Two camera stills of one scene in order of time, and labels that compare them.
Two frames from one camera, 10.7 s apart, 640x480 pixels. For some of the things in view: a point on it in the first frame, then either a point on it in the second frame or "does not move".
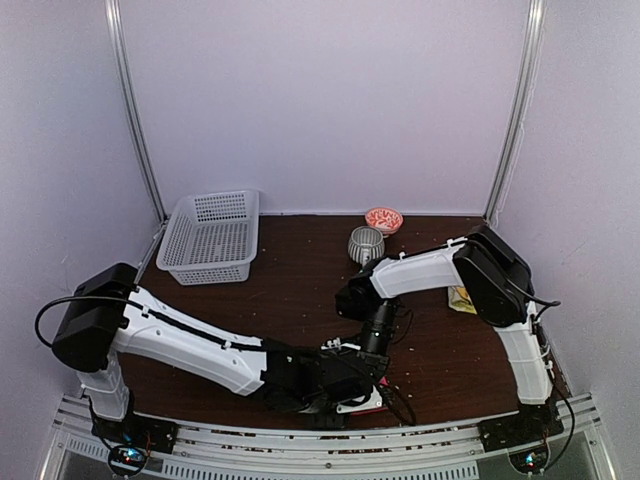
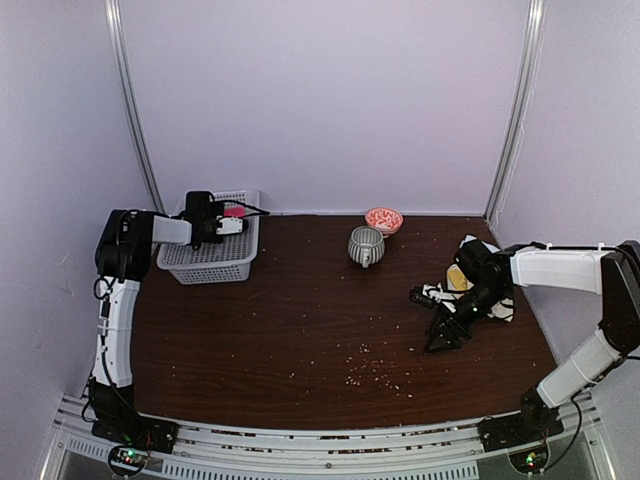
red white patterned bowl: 387,219 does not move
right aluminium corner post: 522,105 does not move
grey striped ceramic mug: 366,244 does not move
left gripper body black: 315,408 → 209,222
